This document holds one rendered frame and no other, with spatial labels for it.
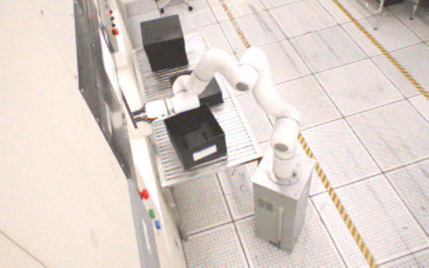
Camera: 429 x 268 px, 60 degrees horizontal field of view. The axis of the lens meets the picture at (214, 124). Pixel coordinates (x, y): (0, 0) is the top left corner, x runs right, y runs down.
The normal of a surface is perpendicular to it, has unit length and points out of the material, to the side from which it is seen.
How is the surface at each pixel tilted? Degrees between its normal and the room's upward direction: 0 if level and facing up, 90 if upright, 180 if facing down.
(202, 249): 0
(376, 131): 0
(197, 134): 0
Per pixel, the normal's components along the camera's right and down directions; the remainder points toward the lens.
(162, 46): 0.20, 0.73
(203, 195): -0.11, -0.64
